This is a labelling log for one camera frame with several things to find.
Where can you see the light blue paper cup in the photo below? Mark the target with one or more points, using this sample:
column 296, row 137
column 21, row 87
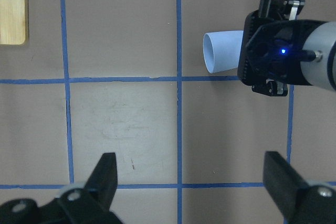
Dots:
column 221, row 50

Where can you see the wooden mug tree stand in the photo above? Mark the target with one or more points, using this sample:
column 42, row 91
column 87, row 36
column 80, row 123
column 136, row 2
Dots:
column 14, row 22

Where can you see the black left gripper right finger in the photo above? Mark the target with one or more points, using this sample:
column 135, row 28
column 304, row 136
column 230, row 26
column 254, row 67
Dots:
column 298, row 200

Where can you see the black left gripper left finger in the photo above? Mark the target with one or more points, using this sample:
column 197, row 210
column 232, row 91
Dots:
column 75, row 203

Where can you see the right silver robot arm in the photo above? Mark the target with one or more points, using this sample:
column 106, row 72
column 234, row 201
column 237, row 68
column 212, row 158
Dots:
column 320, row 70

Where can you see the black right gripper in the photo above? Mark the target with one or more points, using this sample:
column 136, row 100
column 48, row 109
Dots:
column 273, row 47

